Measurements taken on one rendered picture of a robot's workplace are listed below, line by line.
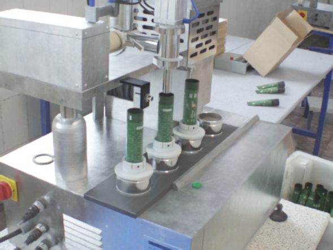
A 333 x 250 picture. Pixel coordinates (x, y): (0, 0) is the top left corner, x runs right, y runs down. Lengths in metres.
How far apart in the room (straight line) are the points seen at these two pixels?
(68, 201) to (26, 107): 1.88
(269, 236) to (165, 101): 0.55
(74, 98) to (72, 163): 0.14
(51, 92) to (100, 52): 0.12
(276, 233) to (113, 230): 0.56
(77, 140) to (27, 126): 1.92
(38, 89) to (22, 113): 1.86
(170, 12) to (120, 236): 0.43
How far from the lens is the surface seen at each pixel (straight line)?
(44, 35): 0.93
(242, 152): 1.15
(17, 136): 2.84
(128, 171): 0.91
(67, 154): 0.97
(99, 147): 1.14
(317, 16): 5.28
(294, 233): 1.38
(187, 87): 1.06
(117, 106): 1.28
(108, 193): 0.93
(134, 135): 0.89
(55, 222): 1.05
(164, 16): 0.91
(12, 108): 2.76
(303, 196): 1.93
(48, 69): 0.94
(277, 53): 2.65
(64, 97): 0.93
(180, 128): 1.09
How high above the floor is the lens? 1.52
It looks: 22 degrees down
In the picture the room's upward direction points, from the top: 3 degrees clockwise
